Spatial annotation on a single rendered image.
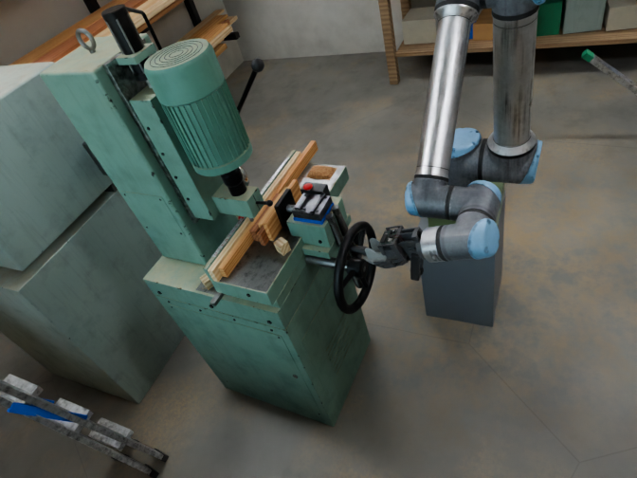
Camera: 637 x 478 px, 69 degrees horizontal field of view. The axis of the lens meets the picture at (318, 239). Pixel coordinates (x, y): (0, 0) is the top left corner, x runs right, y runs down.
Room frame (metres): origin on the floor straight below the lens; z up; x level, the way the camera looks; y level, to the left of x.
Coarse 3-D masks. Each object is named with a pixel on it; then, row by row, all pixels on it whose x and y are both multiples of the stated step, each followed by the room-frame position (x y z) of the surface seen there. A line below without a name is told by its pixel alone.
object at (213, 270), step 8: (296, 152) 1.50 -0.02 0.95; (296, 160) 1.46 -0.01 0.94; (288, 168) 1.41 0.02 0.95; (280, 176) 1.37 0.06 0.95; (272, 184) 1.35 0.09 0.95; (272, 192) 1.31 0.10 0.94; (264, 200) 1.27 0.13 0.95; (248, 224) 1.18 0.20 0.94; (240, 232) 1.15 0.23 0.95; (232, 240) 1.12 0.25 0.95; (224, 248) 1.10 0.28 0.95; (224, 256) 1.07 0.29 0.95; (216, 264) 1.04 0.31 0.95; (216, 272) 1.03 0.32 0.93; (216, 280) 1.02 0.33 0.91
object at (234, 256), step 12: (312, 144) 1.53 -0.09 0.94; (300, 156) 1.47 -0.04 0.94; (312, 156) 1.50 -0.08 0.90; (300, 168) 1.43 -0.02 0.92; (288, 180) 1.36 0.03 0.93; (276, 192) 1.31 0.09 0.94; (240, 240) 1.13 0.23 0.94; (252, 240) 1.15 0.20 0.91; (240, 252) 1.09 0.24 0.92; (228, 264) 1.05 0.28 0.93
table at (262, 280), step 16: (304, 176) 1.40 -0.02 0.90; (336, 176) 1.34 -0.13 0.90; (336, 192) 1.30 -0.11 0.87; (288, 240) 1.10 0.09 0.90; (256, 256) 1.07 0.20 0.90; (272, 256) 1.05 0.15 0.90; (288, 256) 1.03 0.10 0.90; (320, 256) 1.04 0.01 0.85; (240, 272) 1.03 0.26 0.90; (256, 272) 1.01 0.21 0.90; (272, 272) 0.98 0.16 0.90; (288, 272) 1.00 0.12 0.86; (224, 288) 1.01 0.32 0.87; (240, 288) 0.97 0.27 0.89; (256, 288) 0.94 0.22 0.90; (272, 288) 0.93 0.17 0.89; (272, 304) 0.91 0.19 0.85
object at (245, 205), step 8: (224, 184) 1.26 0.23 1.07; (216, 192) 1.23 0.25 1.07; (224, 192) 1.21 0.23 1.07; (248, 192) 1.17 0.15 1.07; (256, 192) 1.17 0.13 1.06; (216, 200) 1.20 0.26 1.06; (224, 200) 1.18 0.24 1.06; (232, 200) 1.16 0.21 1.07; (240, 200) 1.15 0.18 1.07; (248, 200) 1.14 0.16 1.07; (256, 200) 1.16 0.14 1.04; (224, 208) 1.19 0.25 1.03; (232, 208) 1.17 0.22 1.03; (240, 208) 1.15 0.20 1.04; (248, 208) 1.13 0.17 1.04; (256, 208) 1.15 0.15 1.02; (248, 216) 1.14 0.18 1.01
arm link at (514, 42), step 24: (480, 0) 1.17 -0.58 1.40; (504, 0) 1.14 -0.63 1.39; (528, 0) 1.11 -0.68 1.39; (504, 24) 1.14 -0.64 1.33; (528, 24) 1.12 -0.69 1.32; (504, 48) 1.15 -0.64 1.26; (528, 48) 1.13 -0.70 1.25; (504, 72) 1.16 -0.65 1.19; (528, 72) 1.14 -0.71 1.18; (504, 96) 1.16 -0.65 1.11; (528, 96) 1.15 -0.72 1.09; (504, 120) 1.17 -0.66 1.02; (528, 120) 1.16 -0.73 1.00; (504, 144) 1.18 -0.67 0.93; (528, 144) 1.15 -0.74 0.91; (504, 168) 1.16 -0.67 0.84; (528, 168) 1.13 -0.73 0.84
